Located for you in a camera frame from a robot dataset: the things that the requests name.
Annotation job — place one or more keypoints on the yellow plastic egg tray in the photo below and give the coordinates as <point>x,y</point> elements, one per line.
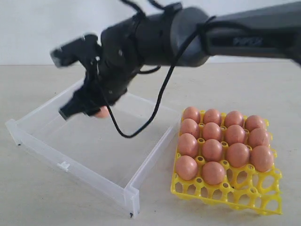
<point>242,188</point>

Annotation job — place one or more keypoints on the clear plastic drawer bin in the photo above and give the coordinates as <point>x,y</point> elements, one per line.
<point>91,149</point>

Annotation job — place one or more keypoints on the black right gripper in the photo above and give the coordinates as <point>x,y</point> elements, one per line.
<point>106,80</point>

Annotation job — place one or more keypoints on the brown egg row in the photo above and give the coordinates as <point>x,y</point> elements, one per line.
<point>262,158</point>

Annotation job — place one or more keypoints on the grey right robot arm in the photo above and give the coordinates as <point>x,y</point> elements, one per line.
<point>178,36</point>

